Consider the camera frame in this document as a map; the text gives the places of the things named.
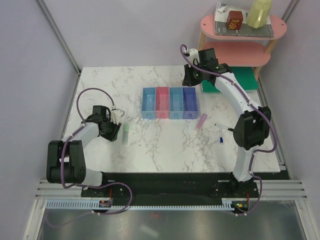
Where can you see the purple drawer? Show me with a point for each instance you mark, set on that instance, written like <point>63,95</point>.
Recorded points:
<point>190,103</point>

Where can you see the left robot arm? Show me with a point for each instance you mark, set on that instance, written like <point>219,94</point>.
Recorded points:
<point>66,164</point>

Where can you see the white slotted cable duct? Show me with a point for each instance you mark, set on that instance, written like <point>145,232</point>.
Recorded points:
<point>103,205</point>

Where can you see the black marker pen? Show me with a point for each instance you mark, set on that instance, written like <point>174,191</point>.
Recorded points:
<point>224,127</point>

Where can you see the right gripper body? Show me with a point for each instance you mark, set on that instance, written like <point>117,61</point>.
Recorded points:
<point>195,76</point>

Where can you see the grey book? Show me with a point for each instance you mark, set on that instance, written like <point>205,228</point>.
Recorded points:
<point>220,27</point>

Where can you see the pink highlighter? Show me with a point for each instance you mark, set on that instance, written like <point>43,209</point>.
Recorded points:
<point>200,122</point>

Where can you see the red patterned box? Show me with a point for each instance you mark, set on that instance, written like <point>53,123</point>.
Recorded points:
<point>234,20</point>

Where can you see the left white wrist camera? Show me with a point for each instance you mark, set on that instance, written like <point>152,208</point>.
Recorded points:
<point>116,115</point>

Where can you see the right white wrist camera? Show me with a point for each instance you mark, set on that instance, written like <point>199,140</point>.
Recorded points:
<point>192,55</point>

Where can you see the crumpled white paper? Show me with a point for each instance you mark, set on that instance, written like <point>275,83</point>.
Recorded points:
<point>222,7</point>

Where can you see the green folder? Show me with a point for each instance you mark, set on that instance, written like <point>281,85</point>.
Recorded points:
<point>244,75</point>

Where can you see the pink drawer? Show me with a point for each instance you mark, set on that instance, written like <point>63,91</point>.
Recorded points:
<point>162,104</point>

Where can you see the pink three-tier shelf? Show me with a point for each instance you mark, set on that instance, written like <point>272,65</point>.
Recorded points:
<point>241,51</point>

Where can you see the long green highlighter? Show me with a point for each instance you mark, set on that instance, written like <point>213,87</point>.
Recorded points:
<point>125,137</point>

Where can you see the yellow-green pitcher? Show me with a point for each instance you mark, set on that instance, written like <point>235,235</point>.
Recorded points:
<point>258,13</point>

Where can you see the light blue end drawer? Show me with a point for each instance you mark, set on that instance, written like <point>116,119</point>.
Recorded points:
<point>148,106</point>

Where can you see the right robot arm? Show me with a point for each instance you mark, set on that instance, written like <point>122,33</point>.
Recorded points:
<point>254,121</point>

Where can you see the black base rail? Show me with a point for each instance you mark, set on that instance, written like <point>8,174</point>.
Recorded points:
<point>172,189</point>

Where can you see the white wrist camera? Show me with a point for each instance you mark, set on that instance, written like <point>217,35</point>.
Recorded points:
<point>116,115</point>
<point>192,55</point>

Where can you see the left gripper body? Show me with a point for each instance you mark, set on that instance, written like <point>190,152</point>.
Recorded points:
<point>110,130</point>

